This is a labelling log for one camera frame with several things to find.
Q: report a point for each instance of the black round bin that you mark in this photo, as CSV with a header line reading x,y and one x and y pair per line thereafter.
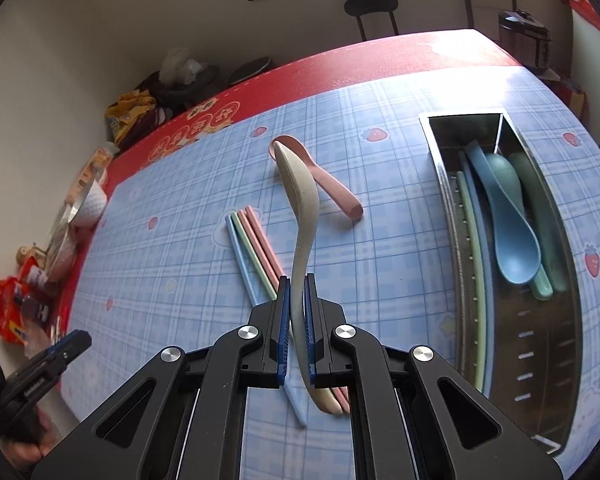
x,y
250,70

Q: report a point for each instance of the pink plastic spoon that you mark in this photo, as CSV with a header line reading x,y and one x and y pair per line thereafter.
x,y
340,200

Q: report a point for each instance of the yellow printed bag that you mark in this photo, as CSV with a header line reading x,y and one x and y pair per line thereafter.
x,y
130,115

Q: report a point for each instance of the dark bin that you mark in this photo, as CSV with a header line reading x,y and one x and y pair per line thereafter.
x,y
180,92

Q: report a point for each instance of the teal plastic spoon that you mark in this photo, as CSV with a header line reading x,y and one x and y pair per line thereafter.
x,y
502,180

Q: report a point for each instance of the red cardboard box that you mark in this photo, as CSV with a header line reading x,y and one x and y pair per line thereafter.
x,y
572,92

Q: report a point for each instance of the white plastic bag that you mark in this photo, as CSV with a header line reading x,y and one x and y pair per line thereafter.
x,y
180,65

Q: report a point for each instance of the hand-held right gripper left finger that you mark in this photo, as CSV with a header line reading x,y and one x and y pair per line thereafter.
x,y
283,330

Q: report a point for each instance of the beige plastic spoon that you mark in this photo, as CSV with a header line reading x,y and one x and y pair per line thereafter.
x,y
300,200

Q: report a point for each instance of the black round stool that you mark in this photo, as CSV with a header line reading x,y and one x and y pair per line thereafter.
x,y
370,5

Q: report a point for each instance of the white paper noodle cup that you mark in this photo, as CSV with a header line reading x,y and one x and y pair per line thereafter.
x,y
90,205

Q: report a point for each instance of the white refrigerator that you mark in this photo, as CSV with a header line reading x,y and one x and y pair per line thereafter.
x,y
592,85

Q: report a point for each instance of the person's left hand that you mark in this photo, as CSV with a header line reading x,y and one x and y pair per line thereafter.
x,y
25,455

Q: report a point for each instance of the black metal rack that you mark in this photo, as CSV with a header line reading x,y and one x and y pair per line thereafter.
x,y
464,0

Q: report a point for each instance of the pastel chopsticks bundle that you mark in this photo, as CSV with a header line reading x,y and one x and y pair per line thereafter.
x,y
254,245

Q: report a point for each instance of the stainless steel utensil tray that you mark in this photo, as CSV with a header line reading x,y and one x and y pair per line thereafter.
x,y
530,360

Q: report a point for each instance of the biscuit packet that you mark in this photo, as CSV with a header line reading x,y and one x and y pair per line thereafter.
x,y
92,165

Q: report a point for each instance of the red snack packet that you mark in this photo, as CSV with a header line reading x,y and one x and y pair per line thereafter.
x,y
12,305

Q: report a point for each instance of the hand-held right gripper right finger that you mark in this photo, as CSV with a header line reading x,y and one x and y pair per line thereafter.
x,y
310,330

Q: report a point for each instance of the blue plastic spoon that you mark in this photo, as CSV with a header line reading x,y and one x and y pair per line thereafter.
x,y
517,255

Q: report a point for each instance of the black pressure cooker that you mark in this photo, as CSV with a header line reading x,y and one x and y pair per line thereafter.
x,y
525,40

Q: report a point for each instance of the clear plastic bowl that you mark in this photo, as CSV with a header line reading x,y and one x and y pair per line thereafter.
x,y
62,245

